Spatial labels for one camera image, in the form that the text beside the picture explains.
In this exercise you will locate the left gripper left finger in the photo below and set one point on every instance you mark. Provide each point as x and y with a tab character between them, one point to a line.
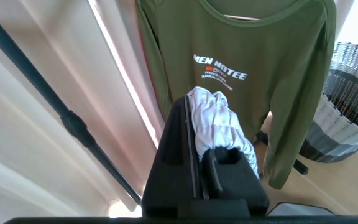
172	180

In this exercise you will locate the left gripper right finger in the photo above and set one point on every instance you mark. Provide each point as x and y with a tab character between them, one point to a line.
238	189

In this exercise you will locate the pale grey garment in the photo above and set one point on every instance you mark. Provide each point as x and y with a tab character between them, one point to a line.
216	124

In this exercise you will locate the green printed sleeveless shirt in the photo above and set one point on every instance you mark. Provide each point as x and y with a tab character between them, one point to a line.
275	46

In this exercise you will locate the pink clothes hanger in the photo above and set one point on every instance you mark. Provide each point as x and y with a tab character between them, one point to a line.
241	17

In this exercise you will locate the black clothes rack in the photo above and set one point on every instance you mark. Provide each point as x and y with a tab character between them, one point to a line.
73	124

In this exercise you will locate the white laundry basket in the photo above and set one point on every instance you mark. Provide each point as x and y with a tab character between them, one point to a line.
346	90

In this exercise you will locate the beige curtain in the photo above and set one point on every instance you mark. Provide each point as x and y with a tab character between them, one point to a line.
26	109

